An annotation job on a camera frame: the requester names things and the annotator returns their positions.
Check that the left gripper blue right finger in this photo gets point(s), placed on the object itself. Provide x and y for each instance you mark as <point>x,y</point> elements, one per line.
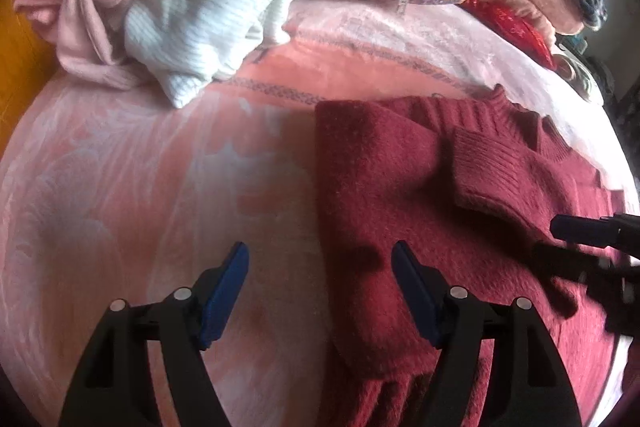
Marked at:
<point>528,383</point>

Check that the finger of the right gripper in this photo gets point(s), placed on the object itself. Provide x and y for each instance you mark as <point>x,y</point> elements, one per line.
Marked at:
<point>620,231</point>
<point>615,288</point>

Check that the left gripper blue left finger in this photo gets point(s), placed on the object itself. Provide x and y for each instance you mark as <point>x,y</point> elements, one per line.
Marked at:
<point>112,384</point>

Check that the dark red knit sweater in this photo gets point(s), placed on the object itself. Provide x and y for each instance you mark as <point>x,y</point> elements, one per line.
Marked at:
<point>470,184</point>

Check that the pink patterned bed blanket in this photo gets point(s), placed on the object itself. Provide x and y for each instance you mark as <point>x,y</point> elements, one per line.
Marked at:
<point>114,194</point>

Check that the red satin cloth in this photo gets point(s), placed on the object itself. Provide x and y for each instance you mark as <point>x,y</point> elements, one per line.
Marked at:
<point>513,28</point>

